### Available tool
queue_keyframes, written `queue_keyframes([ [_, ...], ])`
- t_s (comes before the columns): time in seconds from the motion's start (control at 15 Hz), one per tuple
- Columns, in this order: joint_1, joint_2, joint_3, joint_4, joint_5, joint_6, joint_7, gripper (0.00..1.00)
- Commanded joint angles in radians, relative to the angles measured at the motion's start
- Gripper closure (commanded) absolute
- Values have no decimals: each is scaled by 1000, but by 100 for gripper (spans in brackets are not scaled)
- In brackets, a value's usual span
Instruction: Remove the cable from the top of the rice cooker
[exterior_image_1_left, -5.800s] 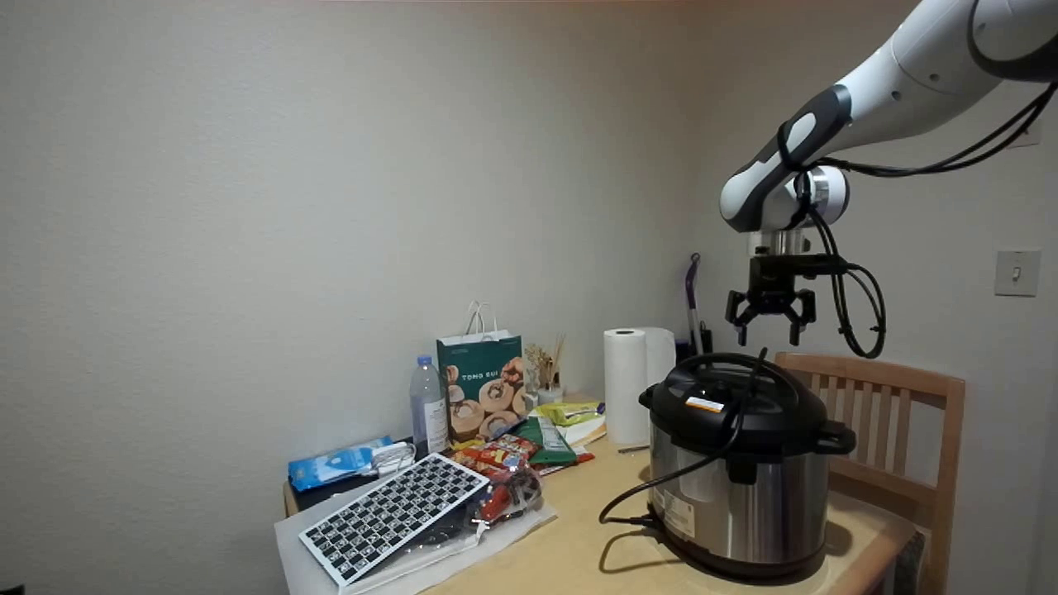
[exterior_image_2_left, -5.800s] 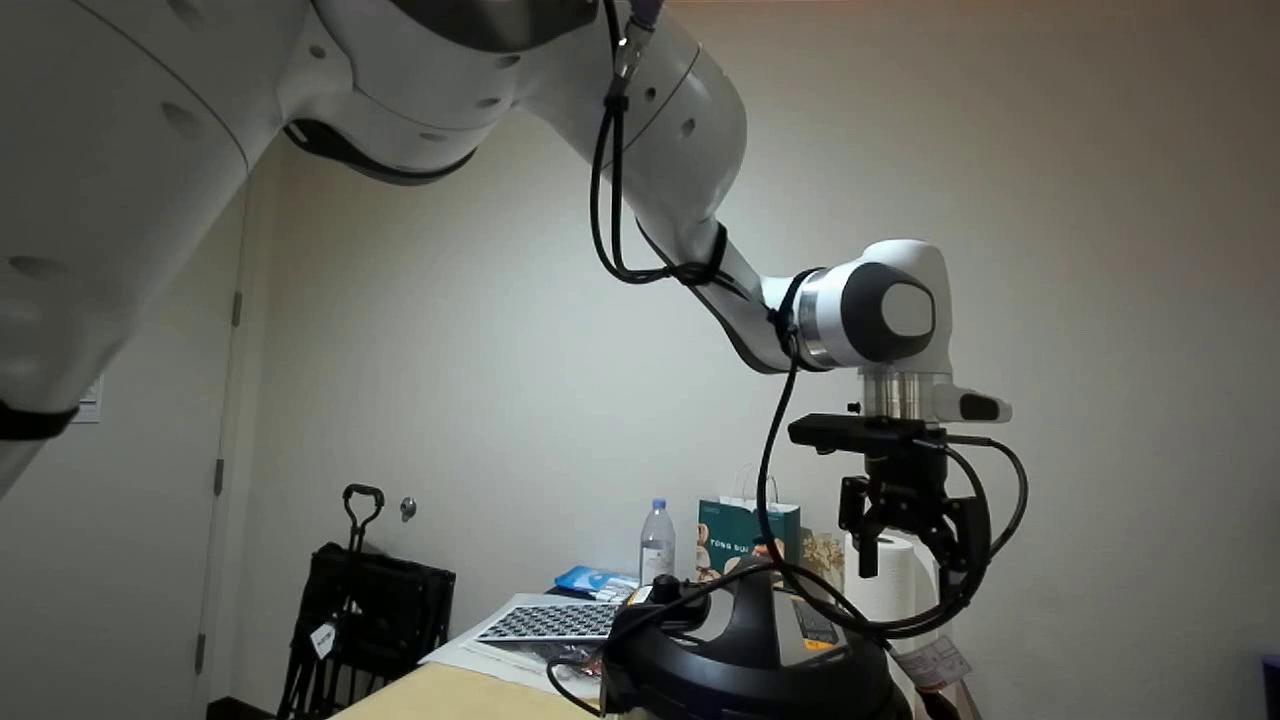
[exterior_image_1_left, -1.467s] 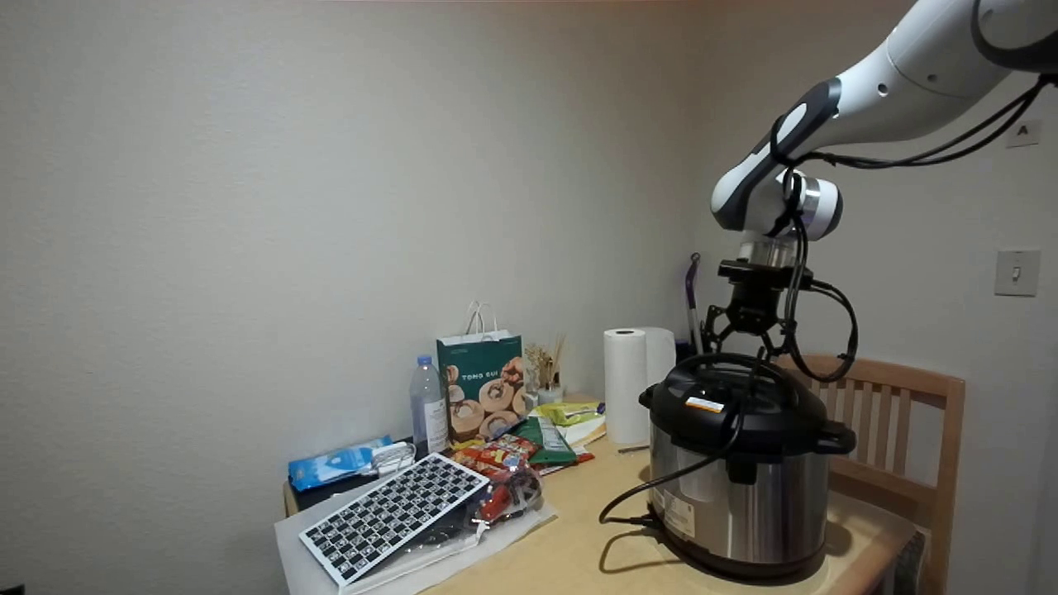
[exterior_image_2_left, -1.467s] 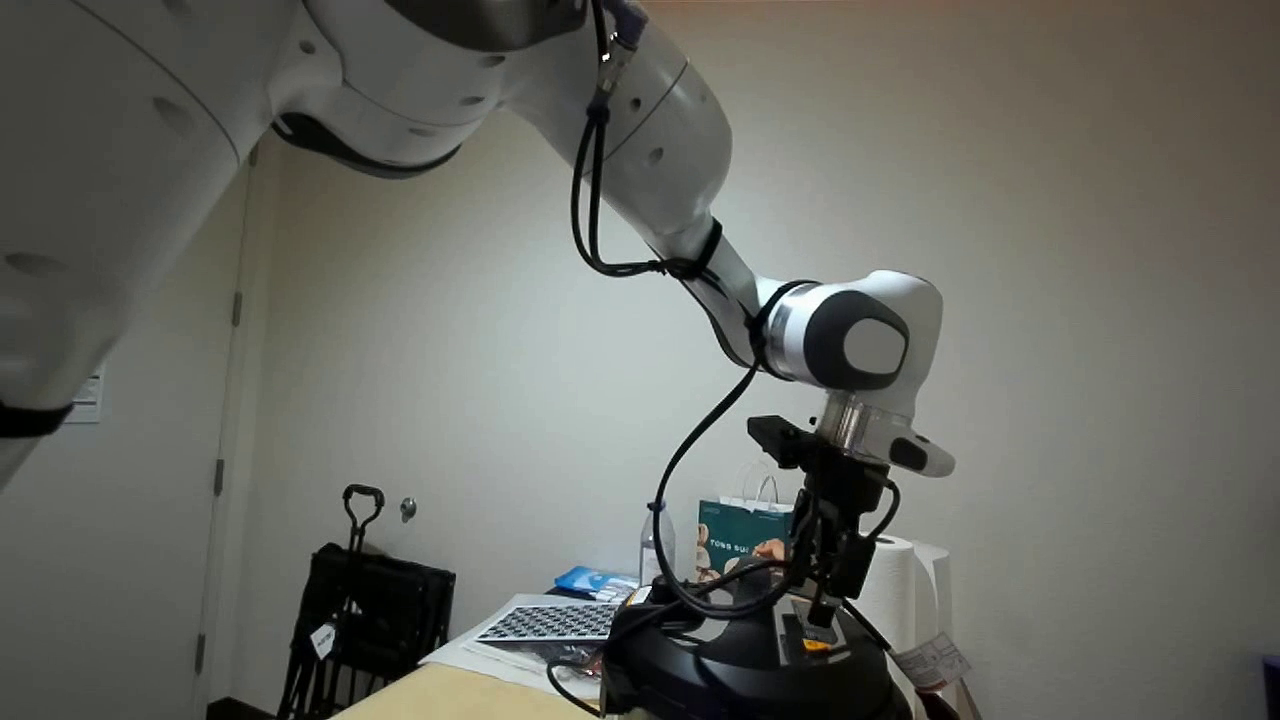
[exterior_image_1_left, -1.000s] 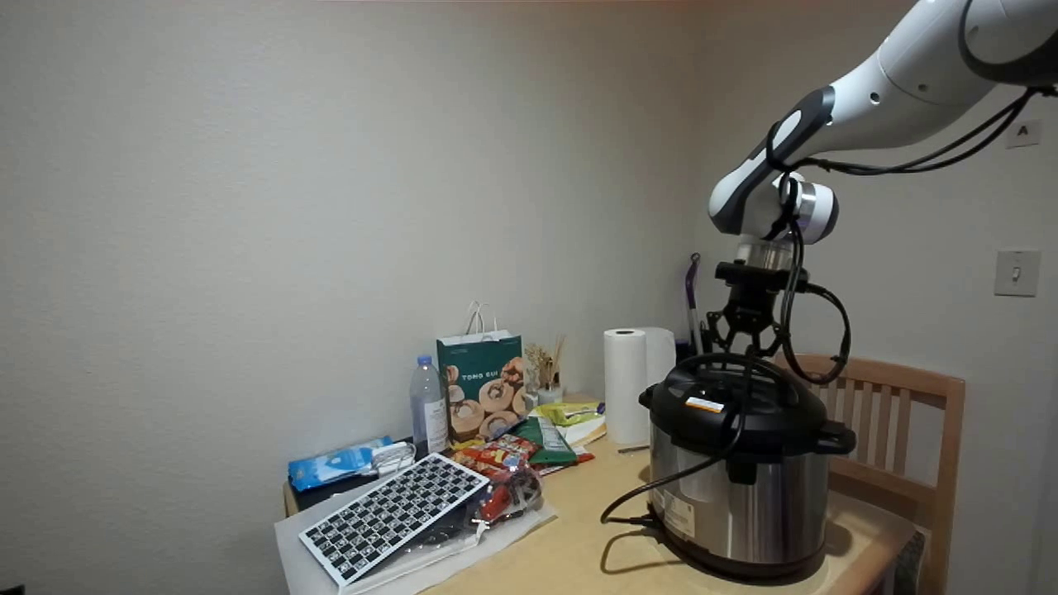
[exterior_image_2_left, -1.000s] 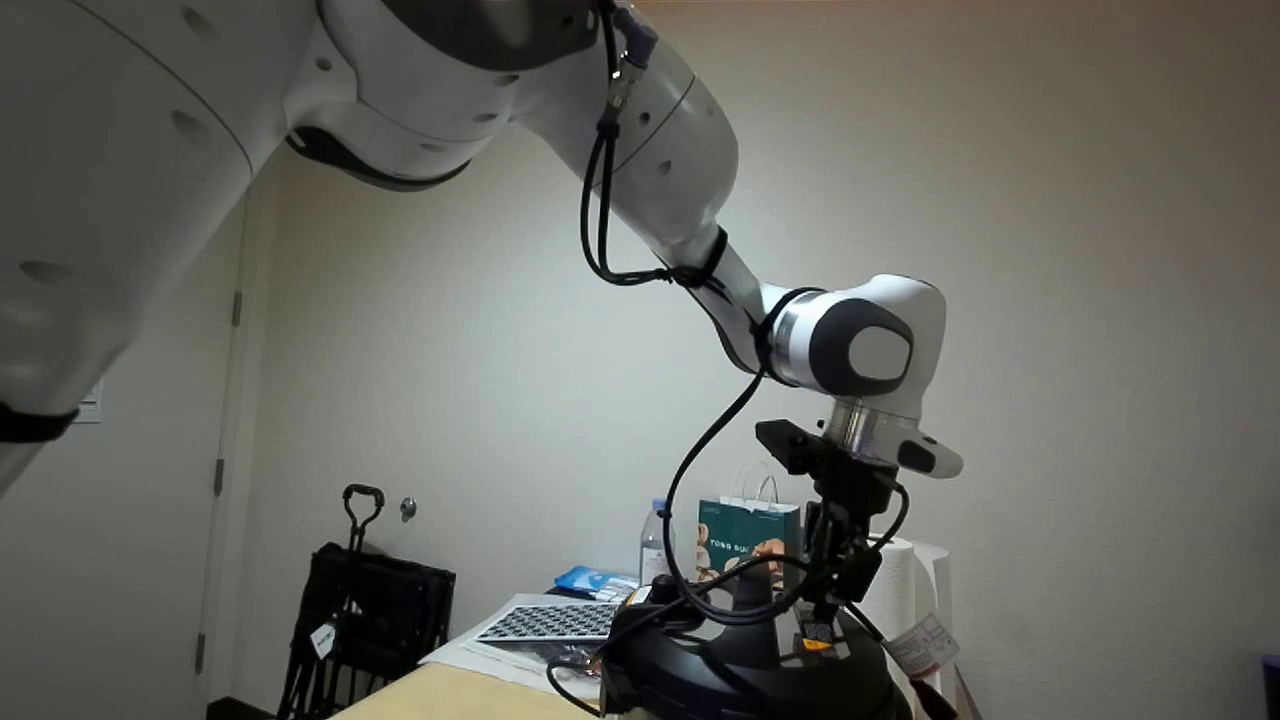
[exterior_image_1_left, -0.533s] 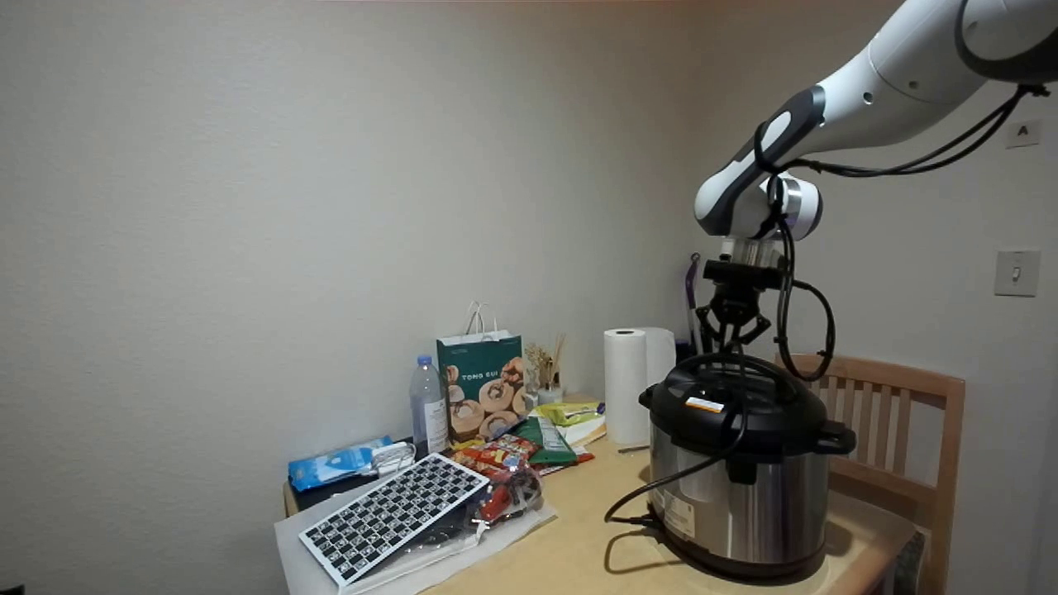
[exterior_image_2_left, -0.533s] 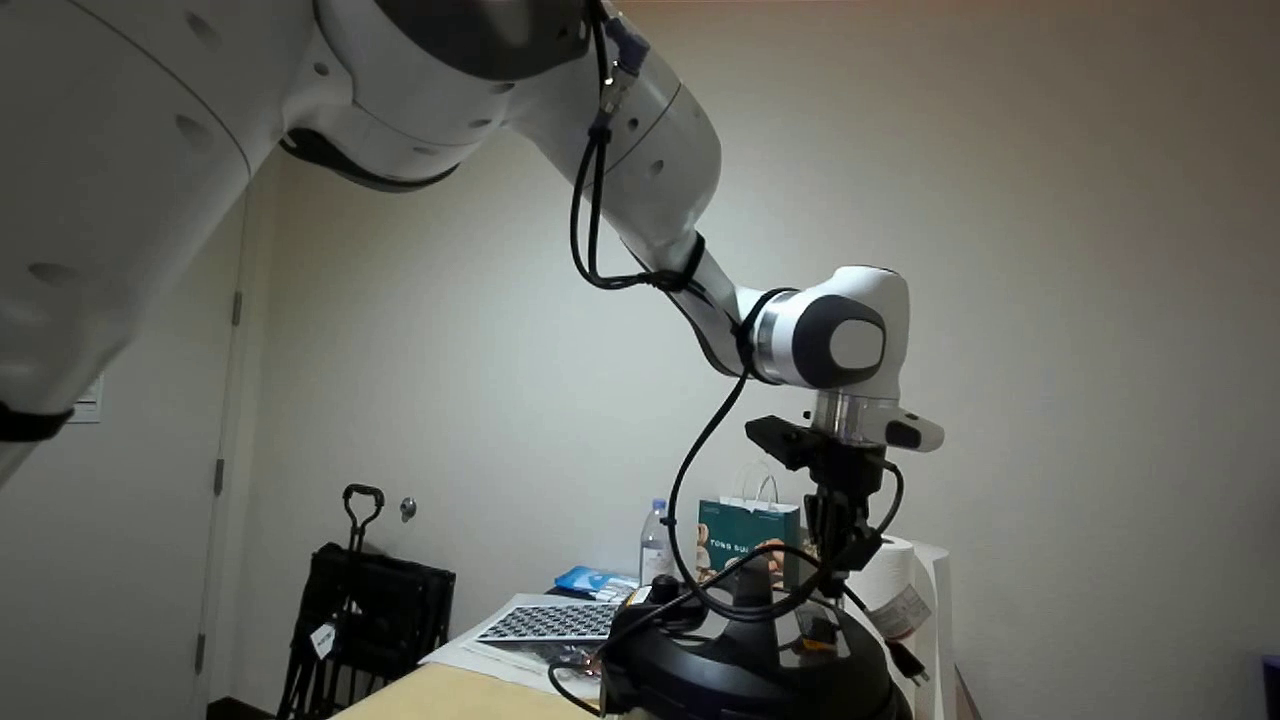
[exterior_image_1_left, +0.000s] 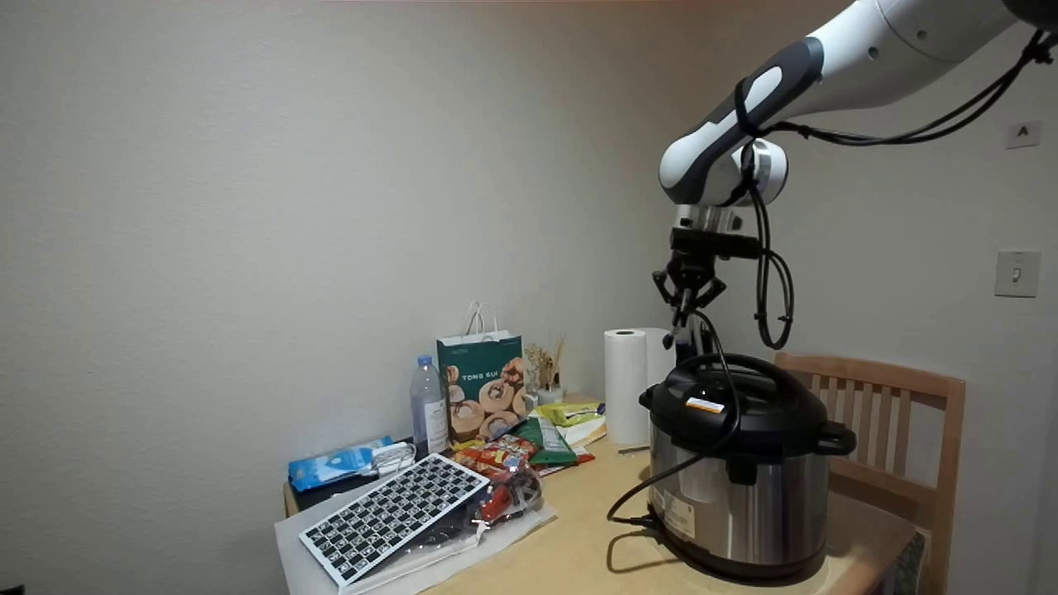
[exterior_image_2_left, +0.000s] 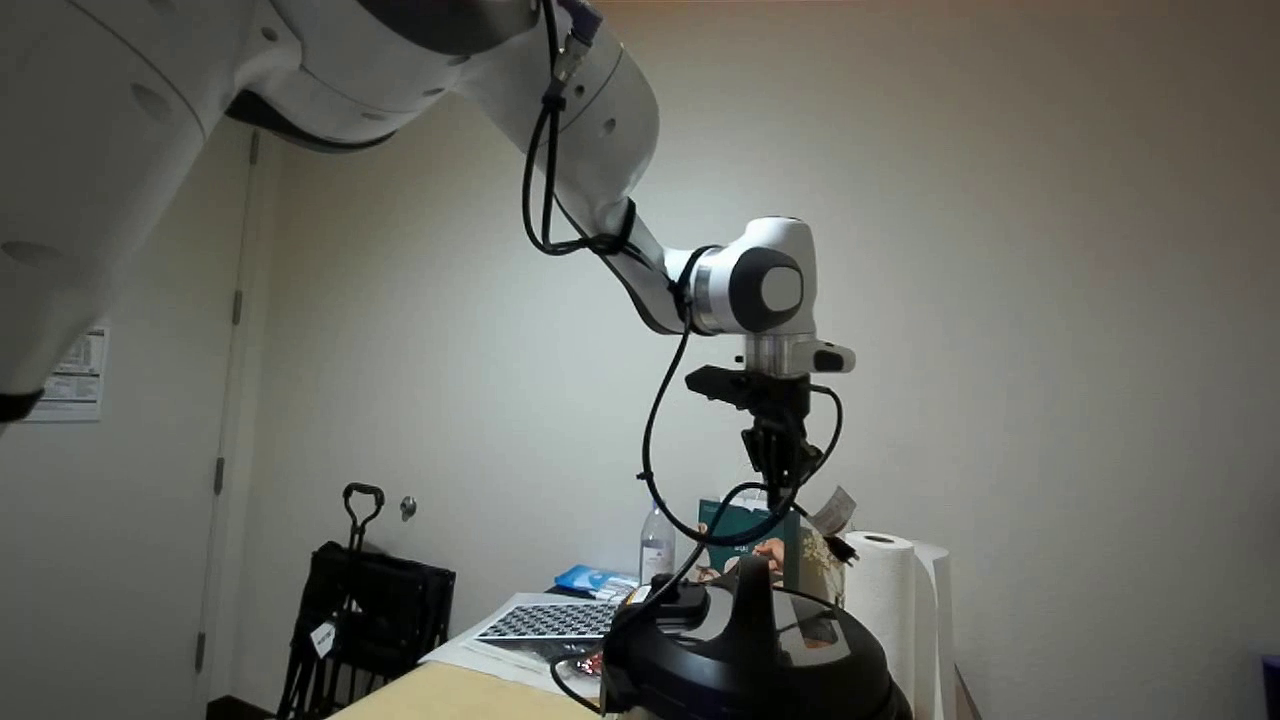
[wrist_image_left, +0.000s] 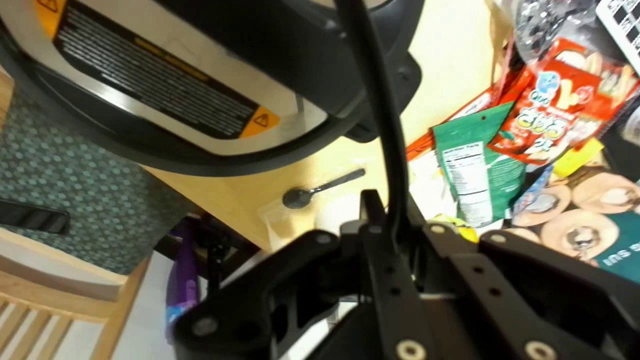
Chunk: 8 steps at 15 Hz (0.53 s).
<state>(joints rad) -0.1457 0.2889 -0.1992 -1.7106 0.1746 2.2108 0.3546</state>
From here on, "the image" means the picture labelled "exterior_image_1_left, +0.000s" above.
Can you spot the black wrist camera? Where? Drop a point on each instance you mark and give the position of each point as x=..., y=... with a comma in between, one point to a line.
x=742, y=244

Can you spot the yellow green book stack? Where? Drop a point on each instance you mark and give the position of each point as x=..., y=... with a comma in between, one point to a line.
x=573, y=414

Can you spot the steel rice cooker black lid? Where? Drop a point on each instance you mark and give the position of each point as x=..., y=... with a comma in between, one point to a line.
x=747, y=482

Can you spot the small white wall socket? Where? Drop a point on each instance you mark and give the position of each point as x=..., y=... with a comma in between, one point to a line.
x=1023, y=134

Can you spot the clear plastic water bottle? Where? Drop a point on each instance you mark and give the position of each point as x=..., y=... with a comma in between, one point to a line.
x=429, y=414

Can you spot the blue packet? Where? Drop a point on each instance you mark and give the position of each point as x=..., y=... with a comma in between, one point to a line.
x=335, y=467

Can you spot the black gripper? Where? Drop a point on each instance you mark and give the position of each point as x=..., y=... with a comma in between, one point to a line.
x=695, y=256

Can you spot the white paper towel roll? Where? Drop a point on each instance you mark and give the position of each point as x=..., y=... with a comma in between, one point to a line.
x=630, y=381

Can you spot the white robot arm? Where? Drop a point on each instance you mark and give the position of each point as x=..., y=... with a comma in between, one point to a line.
x=859, y=55

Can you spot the wooden sticks in holder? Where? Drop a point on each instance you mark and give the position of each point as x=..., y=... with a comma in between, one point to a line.
x=545, y=367

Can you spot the checkerboard calibration board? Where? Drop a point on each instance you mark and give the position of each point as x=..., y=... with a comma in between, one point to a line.
x=391, y=517

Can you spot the white wall light switch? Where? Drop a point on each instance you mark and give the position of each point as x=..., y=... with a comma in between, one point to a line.
x=1017, y=271

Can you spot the red snack package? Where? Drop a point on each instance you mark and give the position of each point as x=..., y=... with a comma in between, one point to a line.
x=509, y=482

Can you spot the wooden chair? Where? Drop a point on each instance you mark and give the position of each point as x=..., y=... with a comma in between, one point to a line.
x=894, y=424

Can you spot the green paper bag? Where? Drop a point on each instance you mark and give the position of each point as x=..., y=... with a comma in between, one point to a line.
x=481, y=367

